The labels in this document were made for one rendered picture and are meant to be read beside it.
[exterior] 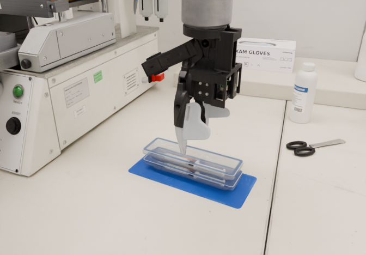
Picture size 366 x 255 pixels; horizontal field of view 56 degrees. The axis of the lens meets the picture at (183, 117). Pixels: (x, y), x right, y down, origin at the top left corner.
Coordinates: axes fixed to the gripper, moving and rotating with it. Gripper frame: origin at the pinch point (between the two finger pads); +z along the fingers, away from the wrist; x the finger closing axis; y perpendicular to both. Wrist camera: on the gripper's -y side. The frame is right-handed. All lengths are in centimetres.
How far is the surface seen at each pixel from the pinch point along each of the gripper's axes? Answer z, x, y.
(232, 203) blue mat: 8.1, -4.3, 10.0
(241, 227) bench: 8.1, -8.8, 13.2
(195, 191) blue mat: 8.1, -4.4, 3.2
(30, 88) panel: -6.8, -9.1, -29.0
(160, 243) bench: 8.1, -17.4, 3.8
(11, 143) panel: 3.0, -14.0, -31.3
